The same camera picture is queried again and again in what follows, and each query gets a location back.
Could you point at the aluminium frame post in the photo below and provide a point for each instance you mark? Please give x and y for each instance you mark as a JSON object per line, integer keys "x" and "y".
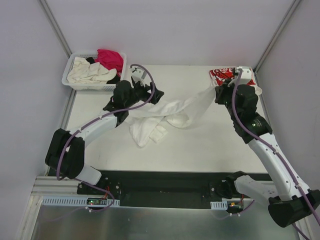
{"x": 295, "y": 4}
{"x": 55, "y": 27}

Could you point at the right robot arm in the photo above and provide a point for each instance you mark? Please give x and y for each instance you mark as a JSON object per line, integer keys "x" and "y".
{"x": 290, "y": 199}

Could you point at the cream shirt in basket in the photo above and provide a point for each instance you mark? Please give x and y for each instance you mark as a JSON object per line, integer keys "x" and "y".
{"x": 84, "y": 73}

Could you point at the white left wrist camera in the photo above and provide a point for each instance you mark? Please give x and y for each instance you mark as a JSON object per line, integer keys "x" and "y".
{"x": 138, "y": 75}

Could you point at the pink garment in basket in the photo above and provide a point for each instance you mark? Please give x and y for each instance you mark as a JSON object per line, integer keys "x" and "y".
{"x": 110, "y": 60}

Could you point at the black garment in basket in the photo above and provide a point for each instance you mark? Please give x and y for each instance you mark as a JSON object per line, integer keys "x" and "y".
{"x": 113, "y": 80}

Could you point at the left white cable duct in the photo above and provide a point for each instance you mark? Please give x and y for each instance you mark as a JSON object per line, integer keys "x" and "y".
{"x": 67, "y": 201}

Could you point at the aluminium frame post right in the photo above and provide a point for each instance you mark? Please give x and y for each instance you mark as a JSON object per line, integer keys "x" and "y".
{"x": 295, "y": 4}

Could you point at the aluminium frame post left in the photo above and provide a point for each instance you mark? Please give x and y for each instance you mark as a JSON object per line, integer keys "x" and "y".
{"x": 55, "y": 27}

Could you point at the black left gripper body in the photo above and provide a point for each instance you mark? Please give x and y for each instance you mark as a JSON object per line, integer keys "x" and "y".
{"x": 146, "y": 90}

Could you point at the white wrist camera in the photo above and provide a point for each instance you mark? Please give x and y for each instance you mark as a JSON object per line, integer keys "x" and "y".
{"x": 246, "y": 74}
{"x": 138, "y": 75}

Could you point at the white plastic laundry basket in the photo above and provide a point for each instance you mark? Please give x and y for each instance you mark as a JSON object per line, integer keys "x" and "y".
{"x": 85, "y": 87}

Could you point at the folded Coca-Cola print t-shirt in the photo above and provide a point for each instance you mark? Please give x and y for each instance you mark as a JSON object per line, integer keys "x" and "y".
{"x": 221, "y": 75}

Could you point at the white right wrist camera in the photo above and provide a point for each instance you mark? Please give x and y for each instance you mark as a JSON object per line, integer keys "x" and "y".
{"x": 246, "y": 74}

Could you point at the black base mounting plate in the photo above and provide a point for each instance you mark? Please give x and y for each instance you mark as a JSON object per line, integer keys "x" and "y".
{"x": 156, "y": 189}

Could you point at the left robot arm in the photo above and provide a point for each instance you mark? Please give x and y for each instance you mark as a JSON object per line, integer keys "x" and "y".
{"x": 66, "y": 152}

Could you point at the right white cable duct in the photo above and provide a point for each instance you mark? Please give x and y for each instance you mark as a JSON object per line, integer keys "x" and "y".
{"x": 219, "y": 205}

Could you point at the plain white t-shirt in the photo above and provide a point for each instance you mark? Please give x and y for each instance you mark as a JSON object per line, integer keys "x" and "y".
{"x": 145, "y": 122}

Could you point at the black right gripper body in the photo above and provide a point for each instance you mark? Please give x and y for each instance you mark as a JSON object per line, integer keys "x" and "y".
{"x": 223, "y": 92}

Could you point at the white cable duct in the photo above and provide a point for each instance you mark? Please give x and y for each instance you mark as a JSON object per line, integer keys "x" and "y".
{"x": 219, "y": 205}
{"x": 67, "y": 201}

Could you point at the aluminium extrusion rail left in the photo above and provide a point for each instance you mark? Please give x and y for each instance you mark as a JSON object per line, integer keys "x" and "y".
{"x": 50, "y": 186}

